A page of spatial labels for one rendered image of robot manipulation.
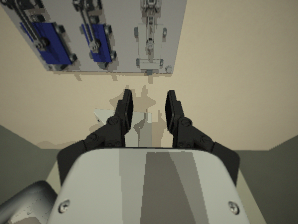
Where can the toggle clamp with red handle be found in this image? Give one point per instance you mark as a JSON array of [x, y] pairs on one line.
[[89, 5]]

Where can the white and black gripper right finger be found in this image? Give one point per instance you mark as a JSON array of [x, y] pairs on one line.
[[185, 135]]

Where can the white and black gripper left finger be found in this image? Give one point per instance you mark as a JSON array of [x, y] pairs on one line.
[[112, 134]]

